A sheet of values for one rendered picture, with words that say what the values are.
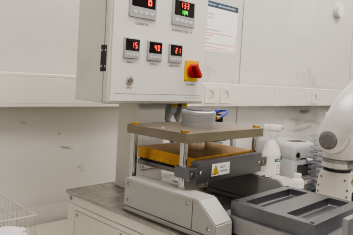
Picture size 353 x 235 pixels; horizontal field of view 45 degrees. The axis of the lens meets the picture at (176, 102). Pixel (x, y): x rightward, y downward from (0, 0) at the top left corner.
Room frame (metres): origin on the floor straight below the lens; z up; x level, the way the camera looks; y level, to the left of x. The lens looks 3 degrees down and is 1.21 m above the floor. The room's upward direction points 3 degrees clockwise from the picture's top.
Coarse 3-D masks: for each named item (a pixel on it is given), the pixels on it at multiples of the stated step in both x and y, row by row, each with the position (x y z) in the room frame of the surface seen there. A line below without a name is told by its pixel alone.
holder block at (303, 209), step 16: (272, 192) 0.86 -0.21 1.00; (288, 192) 0.89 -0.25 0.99; (304, 192) 0.88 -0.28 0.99; (240, 208) 0.76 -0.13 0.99; (256, 208) 0.74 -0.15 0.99; (272, 208) 0.74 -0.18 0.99; (288, 208) 0.75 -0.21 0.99; (304, 208) 0.77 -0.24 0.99; (320, 208) 0.81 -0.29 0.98; (336, 208) 0.77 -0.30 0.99; (352, 208) 0.77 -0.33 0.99; (272, 224) 0.72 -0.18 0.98; (288, 224) 0.70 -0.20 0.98; (304, 224) 0.68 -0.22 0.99; (320, 224) 0.68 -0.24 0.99; (336, 224) 0.72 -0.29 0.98
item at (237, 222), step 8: (232, 216) 0.76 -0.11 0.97; (352, 216) 0.67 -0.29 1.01; (232, 224) 0.76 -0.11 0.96; (240, 224) 0.75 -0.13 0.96; (248, 224) 0.74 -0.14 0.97; (256, 224) 0.73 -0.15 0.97; (344, 224) 0.66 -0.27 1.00; (352, 224) 0.67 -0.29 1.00; (232, 232) 0.76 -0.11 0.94; (240, 232) 0.75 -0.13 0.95; (248, 232) 0.74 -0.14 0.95; (256, 232) 0.73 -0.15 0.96; (264, 232) 0.72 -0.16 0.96; (272, 232) 0.71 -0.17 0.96; (280, 232) 0.70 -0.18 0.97; (288, 232) 0.69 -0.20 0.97; (336, 232) 0.71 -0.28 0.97; (344, 232) 0.66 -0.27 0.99; (352, 232) 0.67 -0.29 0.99
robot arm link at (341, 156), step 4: (352, 132) 1.16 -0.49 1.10; (352, 136) 1.16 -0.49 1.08; (352, 140) 1.16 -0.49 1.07; (348, 144) 1.14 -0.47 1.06; (352, 144) 1.17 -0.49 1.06; (348, 148) 1.16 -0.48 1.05; (352, 148) 1.17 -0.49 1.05; (324, 152) 1.19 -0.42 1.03; (340, 152) 1.16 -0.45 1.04; (344, 152) 1.16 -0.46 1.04; (348, 152) 1.16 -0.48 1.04; (352, 152) 1.17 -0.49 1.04; (324, 156) 1.19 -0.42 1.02; (328, 156) 1.18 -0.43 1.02; (332, 156) 1.17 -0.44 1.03; (336, 156) 1.16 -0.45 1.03; (340, 156) 1.16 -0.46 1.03; (344, 156) 1.16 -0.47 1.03; (348, 156) 1.16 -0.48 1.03; (352, 156) 1.17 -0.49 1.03; (340, 160) 1.16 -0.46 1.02; (344, 160) 1.16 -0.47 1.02; (348, 160) 1.16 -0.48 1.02; (352, 160) 1.17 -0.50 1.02
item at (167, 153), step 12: (156, 144) 0.99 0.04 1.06; (168, 144) 1.00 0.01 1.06; (192, 144) 0.96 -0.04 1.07; (204, 144) 0.97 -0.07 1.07; (216, 144) 1.05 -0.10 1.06; (144, 156) 0.94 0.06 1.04; (156, 156) 0.92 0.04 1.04; (168, 156) 0.89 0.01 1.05; (192, 156) 0.86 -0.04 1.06; (204, 156) 0.87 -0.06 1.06; (216, 156) 0.89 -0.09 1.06; (168, 168) 0.89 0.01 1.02
